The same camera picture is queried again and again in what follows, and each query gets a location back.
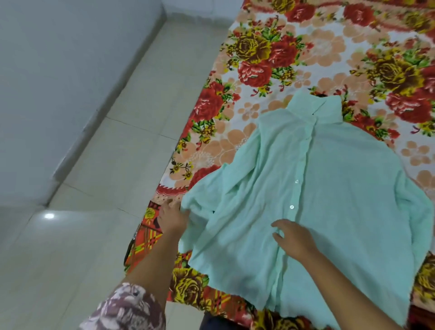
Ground person's left forearm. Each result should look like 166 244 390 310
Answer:
123 229 182 312

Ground black trousers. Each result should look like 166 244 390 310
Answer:
199 312 239 330

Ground person's right forearm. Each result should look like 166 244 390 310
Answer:
300 251 404 330

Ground person's right hand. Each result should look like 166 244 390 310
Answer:
271 218 321 263

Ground mint green shirt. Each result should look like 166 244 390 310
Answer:
178 91 435 330

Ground person's left hand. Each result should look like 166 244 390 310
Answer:
157 198 191 238

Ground floral bedsheet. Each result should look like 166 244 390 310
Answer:
123 0 435 330

